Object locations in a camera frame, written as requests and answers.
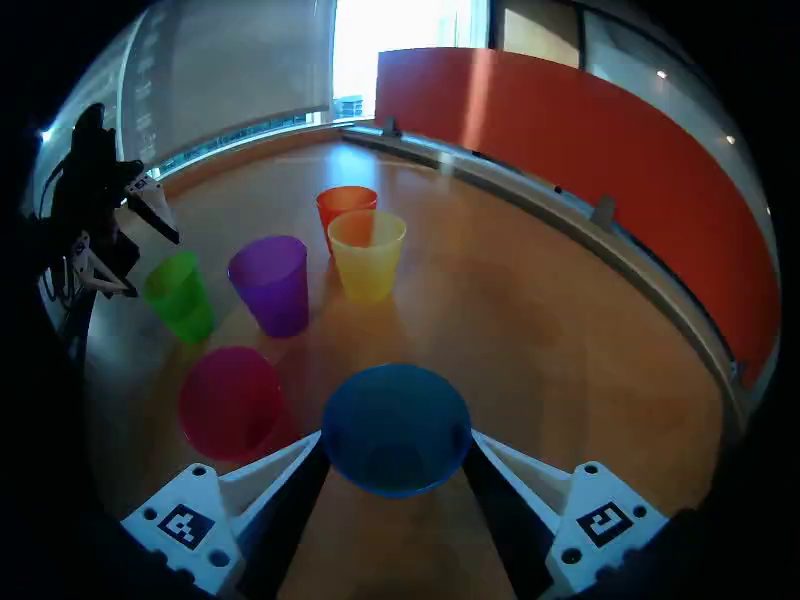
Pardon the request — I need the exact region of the red desk screen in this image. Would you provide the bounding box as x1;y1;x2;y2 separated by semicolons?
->
340;47;783;390

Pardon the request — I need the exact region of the blue plastic cup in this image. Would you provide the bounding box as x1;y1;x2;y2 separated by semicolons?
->
321;364;473;499

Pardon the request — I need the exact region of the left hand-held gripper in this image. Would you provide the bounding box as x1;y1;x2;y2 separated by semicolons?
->
24;102;181;314

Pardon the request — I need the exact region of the pink plastic cup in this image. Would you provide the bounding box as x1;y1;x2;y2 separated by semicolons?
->
177;346;300;463

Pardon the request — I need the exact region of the yellow plastic cup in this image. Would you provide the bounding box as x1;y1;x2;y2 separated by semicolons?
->
327;209;408;305

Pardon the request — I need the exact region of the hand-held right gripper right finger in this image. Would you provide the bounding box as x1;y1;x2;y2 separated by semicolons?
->
461;428;669;600

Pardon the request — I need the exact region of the purple plastic cup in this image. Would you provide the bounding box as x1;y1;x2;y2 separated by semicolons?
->
227;235;311;339

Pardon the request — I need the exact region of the green plastic cup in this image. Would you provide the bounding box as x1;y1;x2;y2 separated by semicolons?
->
143;251;217;344

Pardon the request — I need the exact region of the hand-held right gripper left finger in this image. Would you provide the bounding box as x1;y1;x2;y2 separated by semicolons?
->
119;429;331;600

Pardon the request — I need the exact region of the orange plastic cup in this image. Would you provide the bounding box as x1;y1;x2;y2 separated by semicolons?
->
316;186;379;256

